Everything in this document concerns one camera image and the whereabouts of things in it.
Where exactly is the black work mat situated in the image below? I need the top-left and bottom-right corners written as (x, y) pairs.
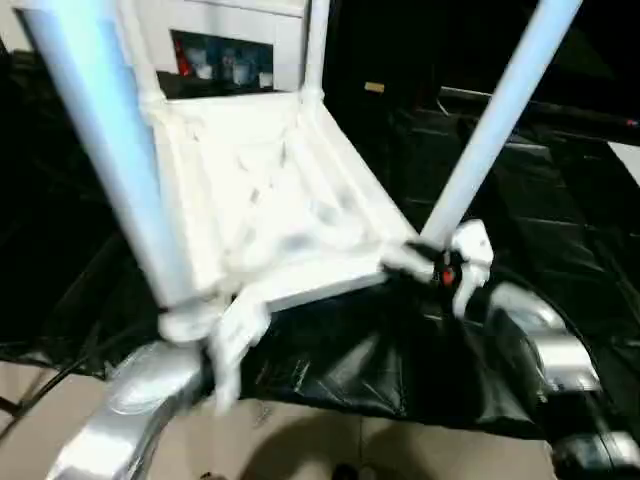
top-left (0, 47), bottom-right (640, 441)

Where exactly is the white flat board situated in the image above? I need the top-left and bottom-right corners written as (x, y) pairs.
top-left (607, 142), bottom-right (640, 181)

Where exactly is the white glass-door cabinet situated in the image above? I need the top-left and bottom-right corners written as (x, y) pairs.
top-left (9, 0), bottom-right (309, 94)

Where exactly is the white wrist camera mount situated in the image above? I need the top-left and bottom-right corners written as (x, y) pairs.
top-left (207, 287), bottom-right (274, 414)
top-left (447, 219), bottom-right (496, 317)

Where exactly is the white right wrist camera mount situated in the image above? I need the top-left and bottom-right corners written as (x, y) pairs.
top-left (447, 219), bottom-right (496, 317)

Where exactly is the black folding chair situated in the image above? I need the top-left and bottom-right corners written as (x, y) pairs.
top-left (0, 367), bottom-right (76, 416)

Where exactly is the dark right robot foot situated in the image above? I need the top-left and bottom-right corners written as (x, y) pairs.
top-left (332, 464), bottom-right (376, 480)

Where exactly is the black metal rail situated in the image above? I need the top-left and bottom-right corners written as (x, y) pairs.
top-left (439, 87), bottom-right (640, 134)

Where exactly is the white plastic table leg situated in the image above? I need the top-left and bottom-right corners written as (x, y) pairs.
top-left (19, 0), bottom-right (201, 314)
top-left (418, 0), bottom-right (587, 247)
top-left (117, 0), bottom-right (169, 109)
top-left (298, 0), bottom-right (332, 99)

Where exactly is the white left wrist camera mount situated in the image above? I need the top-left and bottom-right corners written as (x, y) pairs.
top-left (207, 287), bottom-right (274, 414)

